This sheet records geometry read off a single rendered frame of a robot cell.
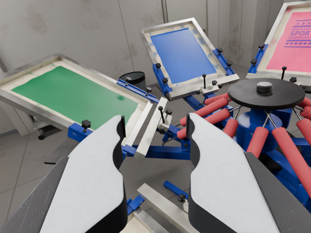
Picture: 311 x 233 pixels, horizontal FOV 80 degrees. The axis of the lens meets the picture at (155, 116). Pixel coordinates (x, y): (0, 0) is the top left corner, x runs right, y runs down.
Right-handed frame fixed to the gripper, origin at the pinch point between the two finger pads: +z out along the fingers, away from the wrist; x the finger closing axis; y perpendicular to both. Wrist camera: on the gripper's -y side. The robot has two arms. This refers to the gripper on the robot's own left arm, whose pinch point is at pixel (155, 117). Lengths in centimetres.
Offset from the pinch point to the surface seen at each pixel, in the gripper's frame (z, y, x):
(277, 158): 55, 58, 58
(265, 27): 464, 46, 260
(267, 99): 60, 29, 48
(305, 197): 34, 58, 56
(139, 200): 42, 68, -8
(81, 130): 63, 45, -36
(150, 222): 32, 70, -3
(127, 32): 410, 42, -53
